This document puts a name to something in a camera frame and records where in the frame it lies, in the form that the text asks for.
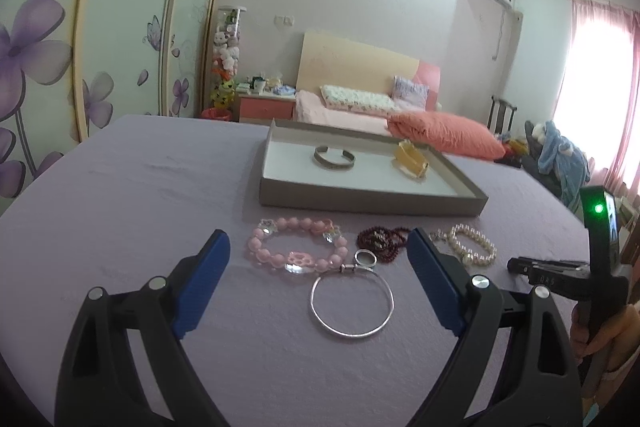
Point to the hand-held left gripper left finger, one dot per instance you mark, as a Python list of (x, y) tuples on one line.
[(202, 287)]

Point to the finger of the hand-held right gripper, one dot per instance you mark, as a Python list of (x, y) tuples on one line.
[(550, 274)]

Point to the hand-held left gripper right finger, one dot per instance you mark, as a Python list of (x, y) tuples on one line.
[(434, 287)]

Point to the grey cardboard tray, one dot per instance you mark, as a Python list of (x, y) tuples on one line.
[(350, 182)]

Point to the person's right hand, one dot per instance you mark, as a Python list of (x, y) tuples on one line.
[(617, 332)]

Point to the blue plush garment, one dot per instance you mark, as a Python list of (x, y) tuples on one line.
[(565, 162)]

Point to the black chair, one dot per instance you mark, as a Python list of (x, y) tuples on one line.
[(532, 167)]

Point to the purple cloth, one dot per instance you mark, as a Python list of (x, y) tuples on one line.
[(150, 187)]

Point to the colourful clutter pile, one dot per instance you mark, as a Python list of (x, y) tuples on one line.
[(515, 149)]

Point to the amber yellow bangle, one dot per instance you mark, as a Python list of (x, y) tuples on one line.
[(407, 159)]

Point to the pink curtain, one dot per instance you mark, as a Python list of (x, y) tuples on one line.
[(600, 107)]

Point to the folded coral quilt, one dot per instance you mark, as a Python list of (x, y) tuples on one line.
[(450, 132)]

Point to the dark wooden chair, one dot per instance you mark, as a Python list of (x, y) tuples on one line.
[(500, 117)]

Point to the red waste bin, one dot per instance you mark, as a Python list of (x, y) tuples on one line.
[(216, 115)]

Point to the pink nightstand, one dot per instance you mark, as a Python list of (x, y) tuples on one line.
[(265, 108)]

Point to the bed with pink sheet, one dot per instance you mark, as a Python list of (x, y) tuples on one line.
[(340, 118)]

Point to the purple pillow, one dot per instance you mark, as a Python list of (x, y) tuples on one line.
[(410, 89)]

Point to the floral long pillow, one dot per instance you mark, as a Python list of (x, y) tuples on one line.
[(355, 99)]

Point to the white mug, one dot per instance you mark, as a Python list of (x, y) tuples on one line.
[(259, 86)]

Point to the clear plush toy tube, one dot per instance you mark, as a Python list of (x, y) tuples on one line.
[(226, 57)]

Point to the beige and pink headboard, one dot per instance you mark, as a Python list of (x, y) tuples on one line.
[(350, 62)]

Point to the white air conditioner pipe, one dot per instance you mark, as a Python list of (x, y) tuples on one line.
[(497, 32)]

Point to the flower print sliding wardrobe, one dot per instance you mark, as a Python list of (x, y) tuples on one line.
[(125, 32)]

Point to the white wall socket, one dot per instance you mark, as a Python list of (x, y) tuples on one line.
[(284, 21)]

